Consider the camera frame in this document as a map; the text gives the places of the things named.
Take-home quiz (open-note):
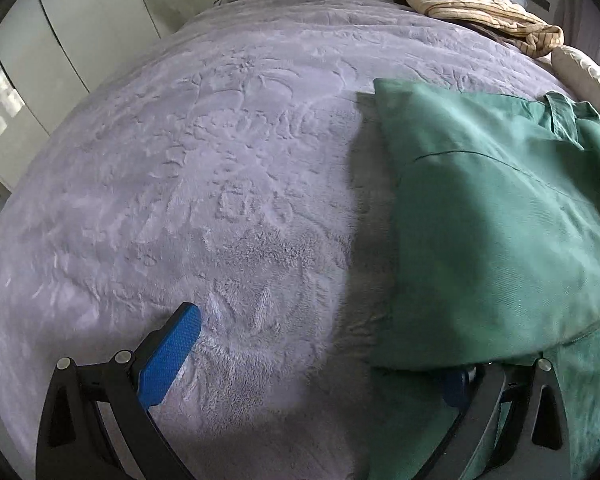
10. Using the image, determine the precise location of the green garment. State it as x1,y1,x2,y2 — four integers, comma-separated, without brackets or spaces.
370,79,600,479

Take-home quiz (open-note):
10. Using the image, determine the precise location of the grey embossed plush bedspread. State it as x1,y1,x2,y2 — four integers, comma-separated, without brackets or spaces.
0,0,562,479

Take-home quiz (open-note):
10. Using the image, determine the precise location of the cream pleated pillow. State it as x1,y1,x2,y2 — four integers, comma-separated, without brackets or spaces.
550,46,600,113

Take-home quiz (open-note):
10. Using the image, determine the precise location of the white wardrobe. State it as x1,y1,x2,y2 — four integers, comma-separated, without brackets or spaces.
0,0,218,191

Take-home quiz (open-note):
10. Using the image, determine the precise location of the beige patterned blanket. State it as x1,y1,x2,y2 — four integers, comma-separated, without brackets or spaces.
404,0,564,58

